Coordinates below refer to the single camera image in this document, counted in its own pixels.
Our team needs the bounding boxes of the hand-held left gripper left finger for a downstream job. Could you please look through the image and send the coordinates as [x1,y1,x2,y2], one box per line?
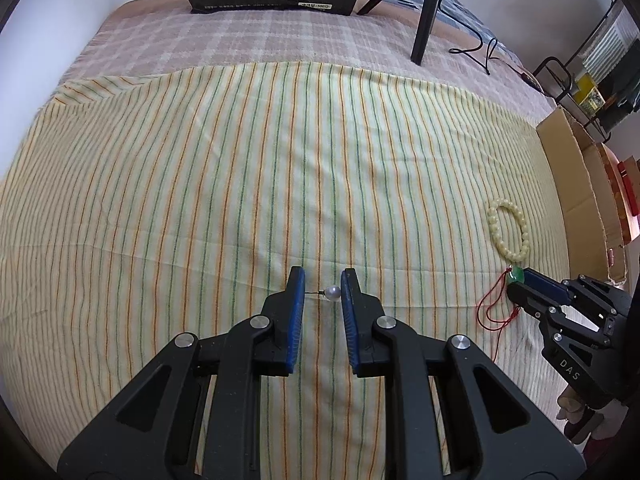
[56,266,307,480]

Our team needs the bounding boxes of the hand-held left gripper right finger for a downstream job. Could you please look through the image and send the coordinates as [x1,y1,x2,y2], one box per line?
[340,267,587,480]

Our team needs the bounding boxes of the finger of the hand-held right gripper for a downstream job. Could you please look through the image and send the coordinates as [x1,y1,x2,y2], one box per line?
[522,267,583,308]
[506,284,563,327]

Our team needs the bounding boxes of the red cord jade pendant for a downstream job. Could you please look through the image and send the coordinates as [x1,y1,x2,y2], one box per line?
[476,266,526,363]

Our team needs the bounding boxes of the cardboard box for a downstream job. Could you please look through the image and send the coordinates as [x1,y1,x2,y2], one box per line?
[536,107,628,286]

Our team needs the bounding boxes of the person's right hand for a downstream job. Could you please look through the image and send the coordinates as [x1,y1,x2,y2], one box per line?
[557,385,608,445]

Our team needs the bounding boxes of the orange cloth covered table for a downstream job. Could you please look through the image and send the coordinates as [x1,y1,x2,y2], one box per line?
[600,142,640,241]

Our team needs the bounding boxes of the yellow striped sheet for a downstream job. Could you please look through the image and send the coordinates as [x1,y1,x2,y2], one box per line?
[0,62,573,480]

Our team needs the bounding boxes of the dark hanging clothes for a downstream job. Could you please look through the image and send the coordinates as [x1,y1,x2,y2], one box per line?
[597,80,640,131]

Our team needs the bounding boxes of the yellow box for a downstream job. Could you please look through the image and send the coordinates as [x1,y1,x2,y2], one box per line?
[572,74,603,111]

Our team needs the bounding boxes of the black clothes rack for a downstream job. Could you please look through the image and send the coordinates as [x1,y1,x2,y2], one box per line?
[532,0,640,143]

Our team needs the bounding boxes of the striped hanging cloth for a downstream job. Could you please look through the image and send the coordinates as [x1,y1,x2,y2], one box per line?
[582,25,633,81]

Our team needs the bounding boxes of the pink plaid blanket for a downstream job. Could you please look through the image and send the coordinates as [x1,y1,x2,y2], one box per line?
[50,0,556,126]

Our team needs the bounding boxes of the pale green bead bracelet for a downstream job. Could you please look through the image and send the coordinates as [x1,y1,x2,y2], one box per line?
[487,199,531,263]

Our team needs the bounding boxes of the black cable with remote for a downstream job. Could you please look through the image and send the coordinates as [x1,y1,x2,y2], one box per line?
[448,35,538,91]

